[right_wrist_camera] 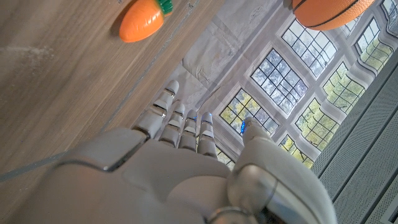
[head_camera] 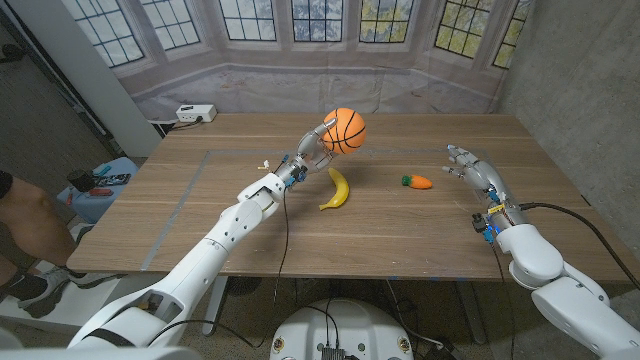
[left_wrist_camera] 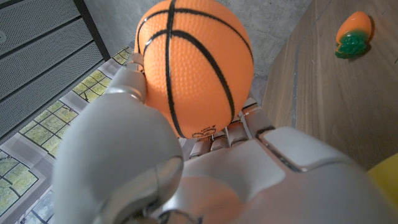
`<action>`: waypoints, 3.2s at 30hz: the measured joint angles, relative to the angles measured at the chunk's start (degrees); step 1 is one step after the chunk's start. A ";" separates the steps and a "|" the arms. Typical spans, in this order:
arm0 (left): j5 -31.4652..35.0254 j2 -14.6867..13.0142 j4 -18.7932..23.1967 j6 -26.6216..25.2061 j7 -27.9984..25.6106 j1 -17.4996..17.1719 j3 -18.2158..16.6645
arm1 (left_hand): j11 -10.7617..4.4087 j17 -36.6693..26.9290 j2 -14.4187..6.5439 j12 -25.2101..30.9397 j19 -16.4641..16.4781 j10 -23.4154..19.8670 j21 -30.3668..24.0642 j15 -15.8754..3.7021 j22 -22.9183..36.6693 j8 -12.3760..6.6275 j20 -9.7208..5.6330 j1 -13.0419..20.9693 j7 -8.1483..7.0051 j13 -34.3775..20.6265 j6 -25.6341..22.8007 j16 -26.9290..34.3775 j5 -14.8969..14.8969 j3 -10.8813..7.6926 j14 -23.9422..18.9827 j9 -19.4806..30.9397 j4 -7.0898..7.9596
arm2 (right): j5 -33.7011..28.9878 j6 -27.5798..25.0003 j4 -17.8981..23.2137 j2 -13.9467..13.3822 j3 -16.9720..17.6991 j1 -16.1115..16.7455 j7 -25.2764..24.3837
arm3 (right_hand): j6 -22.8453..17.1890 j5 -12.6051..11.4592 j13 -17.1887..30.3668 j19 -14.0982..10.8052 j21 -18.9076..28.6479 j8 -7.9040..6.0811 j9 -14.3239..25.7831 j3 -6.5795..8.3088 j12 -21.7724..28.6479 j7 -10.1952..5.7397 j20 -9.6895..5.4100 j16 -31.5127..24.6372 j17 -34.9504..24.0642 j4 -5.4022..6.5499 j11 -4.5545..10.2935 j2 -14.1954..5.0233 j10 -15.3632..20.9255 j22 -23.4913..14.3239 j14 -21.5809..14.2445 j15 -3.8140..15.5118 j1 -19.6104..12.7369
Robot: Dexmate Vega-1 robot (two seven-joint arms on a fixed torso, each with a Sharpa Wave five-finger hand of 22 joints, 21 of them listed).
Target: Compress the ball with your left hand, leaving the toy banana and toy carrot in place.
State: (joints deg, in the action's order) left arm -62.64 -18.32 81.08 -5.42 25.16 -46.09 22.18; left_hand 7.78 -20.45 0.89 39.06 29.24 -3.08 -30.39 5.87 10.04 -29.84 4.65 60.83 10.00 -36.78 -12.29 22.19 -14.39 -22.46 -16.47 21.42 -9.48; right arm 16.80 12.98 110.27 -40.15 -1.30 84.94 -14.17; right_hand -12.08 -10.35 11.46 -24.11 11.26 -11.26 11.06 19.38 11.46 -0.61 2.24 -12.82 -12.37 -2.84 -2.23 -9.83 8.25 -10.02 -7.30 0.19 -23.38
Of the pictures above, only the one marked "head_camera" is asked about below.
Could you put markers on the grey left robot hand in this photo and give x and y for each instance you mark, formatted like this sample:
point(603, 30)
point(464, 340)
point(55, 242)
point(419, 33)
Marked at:
point(310, 150)

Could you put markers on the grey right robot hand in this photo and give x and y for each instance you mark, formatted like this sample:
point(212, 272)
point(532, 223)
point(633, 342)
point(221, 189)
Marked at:
point(480, 172)

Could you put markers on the orange toy basketball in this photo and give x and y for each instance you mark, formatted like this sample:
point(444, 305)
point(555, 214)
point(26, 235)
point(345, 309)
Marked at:
point(345, 131)

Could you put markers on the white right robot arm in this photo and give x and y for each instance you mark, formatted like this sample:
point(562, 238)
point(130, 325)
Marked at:
point(565, 295)

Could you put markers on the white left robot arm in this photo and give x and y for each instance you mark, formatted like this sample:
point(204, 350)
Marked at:
point(200, 265)

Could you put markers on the yellow toy banana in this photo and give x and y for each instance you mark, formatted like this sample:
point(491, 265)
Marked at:
point(341, 190)

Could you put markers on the orange toy carrot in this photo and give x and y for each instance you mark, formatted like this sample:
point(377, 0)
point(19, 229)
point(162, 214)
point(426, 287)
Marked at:
point(419, 182)

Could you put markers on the red hand tool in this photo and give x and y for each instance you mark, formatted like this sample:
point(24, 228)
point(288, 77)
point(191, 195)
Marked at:
point(100, 191)

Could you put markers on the printed window backdrop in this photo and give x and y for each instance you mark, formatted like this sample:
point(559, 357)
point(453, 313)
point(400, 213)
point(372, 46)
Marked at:
point(320, 85)

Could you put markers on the white power strip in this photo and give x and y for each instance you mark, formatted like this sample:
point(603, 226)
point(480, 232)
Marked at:
point(196, 113)

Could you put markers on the grey table leg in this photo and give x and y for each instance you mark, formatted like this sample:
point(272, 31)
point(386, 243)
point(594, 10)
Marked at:
point(472, 312)
point(215, 310)

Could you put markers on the black ribbed round object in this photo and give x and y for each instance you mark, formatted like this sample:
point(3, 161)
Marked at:
point(244, 285)

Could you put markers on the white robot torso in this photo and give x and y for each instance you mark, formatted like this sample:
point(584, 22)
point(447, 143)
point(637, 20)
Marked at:
point(345, 330)

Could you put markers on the blue storage box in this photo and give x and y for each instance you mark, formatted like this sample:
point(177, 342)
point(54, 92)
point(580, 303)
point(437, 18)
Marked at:
point(112, 197)

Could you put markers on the black cup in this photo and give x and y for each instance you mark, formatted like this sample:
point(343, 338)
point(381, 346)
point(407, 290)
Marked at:
point(80, 181)

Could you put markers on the white low platform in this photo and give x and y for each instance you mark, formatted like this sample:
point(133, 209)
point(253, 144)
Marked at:
point(75, 305)

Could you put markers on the person's bare leg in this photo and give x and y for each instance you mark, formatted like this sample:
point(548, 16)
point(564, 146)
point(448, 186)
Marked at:
point(30, 220)

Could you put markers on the black and grey shoe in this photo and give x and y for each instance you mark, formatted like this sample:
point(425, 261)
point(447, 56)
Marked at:
point(35, 295)

